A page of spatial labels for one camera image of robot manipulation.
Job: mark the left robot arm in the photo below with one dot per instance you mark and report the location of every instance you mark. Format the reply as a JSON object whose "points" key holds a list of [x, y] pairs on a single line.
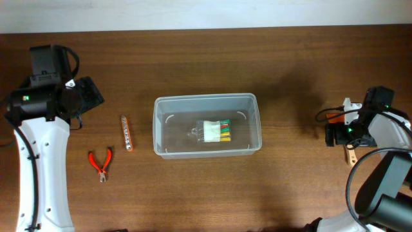
{"points": [[40, 112]]}

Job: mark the red handled pliers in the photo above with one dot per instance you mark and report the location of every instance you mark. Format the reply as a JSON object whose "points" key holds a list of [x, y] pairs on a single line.
{"points": [[102, 169]]}

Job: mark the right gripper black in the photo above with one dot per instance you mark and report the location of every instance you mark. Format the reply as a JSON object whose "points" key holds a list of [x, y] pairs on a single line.
{"points": [[339, 138]]}

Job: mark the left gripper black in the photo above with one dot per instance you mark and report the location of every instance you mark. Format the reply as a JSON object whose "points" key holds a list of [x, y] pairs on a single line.
{"points": [[96, 98]]}

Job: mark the orange socket bit holder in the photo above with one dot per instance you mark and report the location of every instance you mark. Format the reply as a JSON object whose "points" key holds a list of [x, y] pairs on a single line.
{"points": [[126, 131]]}

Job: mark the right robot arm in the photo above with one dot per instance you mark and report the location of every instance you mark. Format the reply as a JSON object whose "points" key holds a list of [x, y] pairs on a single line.
{"points": [[379, 204]]}

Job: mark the orange scraper with wooden handle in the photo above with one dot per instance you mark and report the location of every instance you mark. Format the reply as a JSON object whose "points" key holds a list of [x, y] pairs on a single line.
{"points": [[337, 133]]}

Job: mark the clear plastic container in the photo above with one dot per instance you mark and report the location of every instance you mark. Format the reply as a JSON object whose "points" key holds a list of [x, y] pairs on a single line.
{"points": [[174, 117]]}

